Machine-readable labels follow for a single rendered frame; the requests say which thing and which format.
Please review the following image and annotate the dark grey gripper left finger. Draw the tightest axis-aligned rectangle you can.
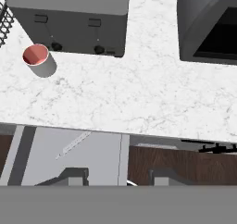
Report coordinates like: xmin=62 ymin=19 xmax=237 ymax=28
xmin=34 ymin=168 xmax=90 ymax=187

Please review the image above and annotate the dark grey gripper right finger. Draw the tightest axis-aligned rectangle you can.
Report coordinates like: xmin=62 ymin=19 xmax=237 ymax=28
xmin=148 ymin=168 xmax=199 ymax=187

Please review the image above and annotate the brown wooden cabinet front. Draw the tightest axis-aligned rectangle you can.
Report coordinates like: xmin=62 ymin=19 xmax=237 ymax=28
xmin=126 ymin=144 xmax=237 ymax=187

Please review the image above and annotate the white cup with red inside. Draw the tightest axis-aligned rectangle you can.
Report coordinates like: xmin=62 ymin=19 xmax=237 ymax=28
xmin=21 ymin=43 xmax=57 ymax=79

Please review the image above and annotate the grey four-slot toaster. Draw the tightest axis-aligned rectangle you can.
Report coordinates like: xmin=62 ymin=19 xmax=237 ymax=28
xmin=6 ymin=0 xmax=131 ymax=58

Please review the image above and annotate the black cabinet handle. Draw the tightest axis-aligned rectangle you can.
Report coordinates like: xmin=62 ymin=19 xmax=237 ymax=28
xmin=181 ymin=138 xmax=237 ymax=155

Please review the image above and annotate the black wire basket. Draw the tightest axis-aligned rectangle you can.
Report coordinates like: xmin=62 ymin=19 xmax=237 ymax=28
xmin=0 ymin=0 xmax=16 ymax=48

